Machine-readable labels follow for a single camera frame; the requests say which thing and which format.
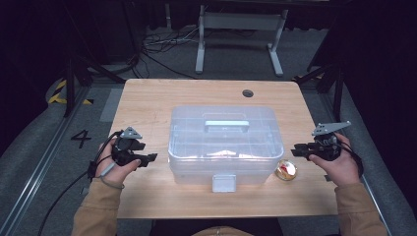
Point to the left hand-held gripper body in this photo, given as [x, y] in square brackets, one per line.
[126, 149]

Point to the person's right hand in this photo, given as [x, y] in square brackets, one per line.
[342, 167]

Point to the round gold candy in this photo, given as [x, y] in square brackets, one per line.
[285, 170]

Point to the dark curtain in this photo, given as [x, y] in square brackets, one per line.
[183, 13]

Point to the transparent plastic storage box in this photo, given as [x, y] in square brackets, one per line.
[226, 144]

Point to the person's left hand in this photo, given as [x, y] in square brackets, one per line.
[113, 173]

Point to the person's tan jacket front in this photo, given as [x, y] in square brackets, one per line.
[223, 232]

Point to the black metal stand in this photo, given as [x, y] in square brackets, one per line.
[69, 88]
[337, 88]

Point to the metal floor rail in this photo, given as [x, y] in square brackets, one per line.
[377, 209]
[39, 167]

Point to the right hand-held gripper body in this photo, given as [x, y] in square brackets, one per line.
[326, 146]

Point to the white metal desk frame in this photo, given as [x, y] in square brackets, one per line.
[241, 20]

